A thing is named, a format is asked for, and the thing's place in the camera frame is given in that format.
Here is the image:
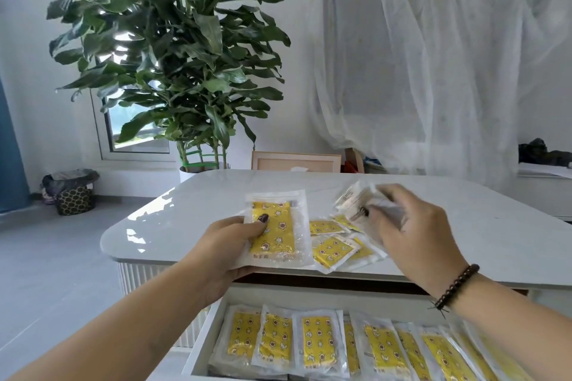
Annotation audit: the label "person's right hand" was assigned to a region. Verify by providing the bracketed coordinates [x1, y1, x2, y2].
[357, 184, 470, 299]

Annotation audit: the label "person's left hand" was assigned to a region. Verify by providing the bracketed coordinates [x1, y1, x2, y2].
[185, 213, 270, 305]

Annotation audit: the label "pile of yellow packets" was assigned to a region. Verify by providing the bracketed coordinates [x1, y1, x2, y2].
[309, 213, 388, 274]

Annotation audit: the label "white drawer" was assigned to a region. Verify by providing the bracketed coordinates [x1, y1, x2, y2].
[181, 282, 551, 381]

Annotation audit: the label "row of yellow packets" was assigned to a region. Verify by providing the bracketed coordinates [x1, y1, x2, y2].
[209, 302, 533, 381]

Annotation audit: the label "person's left forearm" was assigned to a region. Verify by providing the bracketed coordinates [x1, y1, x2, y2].
[7, 260, 233, 381]

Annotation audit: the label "white plant pot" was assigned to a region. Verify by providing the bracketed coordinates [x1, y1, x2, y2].
[179, 164, 231, 184]

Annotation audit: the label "brown cardboard box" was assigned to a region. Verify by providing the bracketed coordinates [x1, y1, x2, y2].
[344, 147, 365, 174]

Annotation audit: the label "white side cabinet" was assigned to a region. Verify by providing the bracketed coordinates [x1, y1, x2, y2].
[505, 161, 572, 221]

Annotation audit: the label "small white framed window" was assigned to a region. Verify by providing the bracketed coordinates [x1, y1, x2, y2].
[89, 86, 178, 162]

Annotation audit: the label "black plastic bag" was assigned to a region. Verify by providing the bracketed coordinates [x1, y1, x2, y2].
[518, 138, 572, 168]

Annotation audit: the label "dark patterned basket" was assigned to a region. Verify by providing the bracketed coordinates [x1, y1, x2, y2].
[54, 186, 95, 216]

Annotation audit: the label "white sheer dust cover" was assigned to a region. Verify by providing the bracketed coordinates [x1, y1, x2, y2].
[308, 0, 572, 189]

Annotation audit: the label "large green leafy plant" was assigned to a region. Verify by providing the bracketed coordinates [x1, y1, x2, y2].
[46, 0, 291, 174]

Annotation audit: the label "blue curtain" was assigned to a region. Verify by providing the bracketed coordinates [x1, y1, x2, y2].
[0, 77, 32, 214]

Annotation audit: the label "dark bead bracelet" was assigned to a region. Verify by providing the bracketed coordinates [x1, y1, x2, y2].
[428, 264, 480, 319]

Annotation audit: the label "wooden picture frame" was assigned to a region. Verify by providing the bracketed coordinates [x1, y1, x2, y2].
[251, 151, 342, 173]

